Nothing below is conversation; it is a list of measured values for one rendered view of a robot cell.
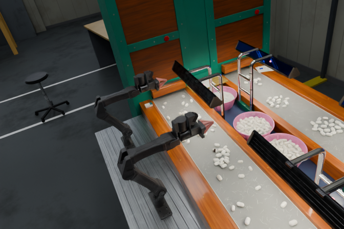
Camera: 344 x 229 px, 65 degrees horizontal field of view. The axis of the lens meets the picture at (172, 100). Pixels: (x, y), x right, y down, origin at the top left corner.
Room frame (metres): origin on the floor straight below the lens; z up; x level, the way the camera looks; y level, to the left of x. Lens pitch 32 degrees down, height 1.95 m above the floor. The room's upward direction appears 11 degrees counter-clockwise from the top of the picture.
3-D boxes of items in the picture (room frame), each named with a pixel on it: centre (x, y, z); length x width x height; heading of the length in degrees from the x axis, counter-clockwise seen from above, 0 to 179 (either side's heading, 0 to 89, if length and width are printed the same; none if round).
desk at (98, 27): (4.22, 0.55, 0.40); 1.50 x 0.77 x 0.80; 28
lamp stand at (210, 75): (1.59, -0.24, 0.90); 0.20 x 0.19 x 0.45; 16
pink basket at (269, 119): (1.39, -0.51, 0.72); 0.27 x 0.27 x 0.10
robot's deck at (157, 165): (1.35, 0.04, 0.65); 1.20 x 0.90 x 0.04; 19
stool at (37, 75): (3.41, 1.73, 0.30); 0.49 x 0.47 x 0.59; 109
